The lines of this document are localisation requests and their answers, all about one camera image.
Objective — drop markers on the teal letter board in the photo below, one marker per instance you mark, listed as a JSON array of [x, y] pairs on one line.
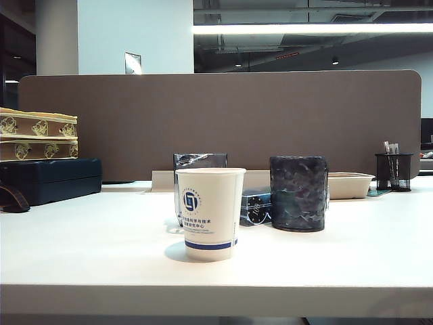
[[373, 193]]

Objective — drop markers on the long ceiling light strip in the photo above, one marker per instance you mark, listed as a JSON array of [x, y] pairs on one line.
[[304, 28]]

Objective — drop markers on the black pendant lamp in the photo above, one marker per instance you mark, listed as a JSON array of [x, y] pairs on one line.
[[334, 61], [237, 63]]

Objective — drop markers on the dark marbled mug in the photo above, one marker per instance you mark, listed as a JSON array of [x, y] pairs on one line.
[[297, 193]]

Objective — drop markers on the red ceiling sign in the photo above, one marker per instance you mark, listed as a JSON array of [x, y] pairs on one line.
[[287, 55]]

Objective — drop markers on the white paper cup blue logo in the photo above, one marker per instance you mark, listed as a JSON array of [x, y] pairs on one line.
[[211, 210]]

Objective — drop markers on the dark blue hard case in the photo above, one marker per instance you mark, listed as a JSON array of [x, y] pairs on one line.
[[50, 183]]

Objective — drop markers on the small wall sign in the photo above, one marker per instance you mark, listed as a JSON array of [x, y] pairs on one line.
[[132, 63]]

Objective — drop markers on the black mesh pen holder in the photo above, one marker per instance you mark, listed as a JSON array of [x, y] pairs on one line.
[[402, 172]]

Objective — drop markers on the brown box yellow bear pattern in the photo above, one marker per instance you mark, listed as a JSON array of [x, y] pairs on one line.
[[34, 150], [34, 127]]

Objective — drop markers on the brown desk divider panel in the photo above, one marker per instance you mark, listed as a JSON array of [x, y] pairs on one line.
[[236, 118]]

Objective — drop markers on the black monitor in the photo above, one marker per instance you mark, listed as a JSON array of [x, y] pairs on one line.
[[427, 130]]

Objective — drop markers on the beige oval tray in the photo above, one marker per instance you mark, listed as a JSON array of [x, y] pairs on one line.
[[347, 186]]

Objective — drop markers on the small dark blue box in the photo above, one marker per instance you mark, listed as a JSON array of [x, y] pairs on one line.
[[254, 210]]

